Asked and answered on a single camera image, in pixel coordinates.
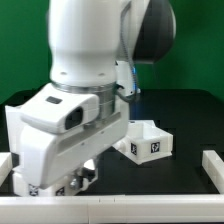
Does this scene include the white open drawer with knob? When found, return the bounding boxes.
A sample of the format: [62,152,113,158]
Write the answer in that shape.
[113,120,173,165]

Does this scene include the white fence rail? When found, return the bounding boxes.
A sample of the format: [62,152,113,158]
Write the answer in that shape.
[0,195,224,224]
[202,150,224,194]
[0,152,13,186]

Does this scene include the white left fence rail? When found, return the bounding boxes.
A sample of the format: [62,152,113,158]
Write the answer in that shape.
[0,152,13,186]

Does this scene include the white drawer cabinet box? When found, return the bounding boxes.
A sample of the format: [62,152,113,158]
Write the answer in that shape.
[5,105,22,166]

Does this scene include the white upside-down drawer with knob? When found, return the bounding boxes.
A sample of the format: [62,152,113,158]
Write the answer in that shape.
[12,159,98,197]

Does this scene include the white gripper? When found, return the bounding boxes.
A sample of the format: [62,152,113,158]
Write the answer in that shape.
[20,100,129,192]

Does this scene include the white front fence rail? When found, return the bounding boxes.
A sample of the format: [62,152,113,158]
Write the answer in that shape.
[0,195,224,224]

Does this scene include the white right fence rail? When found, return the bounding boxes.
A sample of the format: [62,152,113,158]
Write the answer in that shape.
[202,150,224,194]

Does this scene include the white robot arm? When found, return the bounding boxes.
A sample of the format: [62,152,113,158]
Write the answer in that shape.
[20,0,176,189]

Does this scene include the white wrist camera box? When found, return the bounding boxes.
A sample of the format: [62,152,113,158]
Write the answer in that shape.
[21,84,99,134]

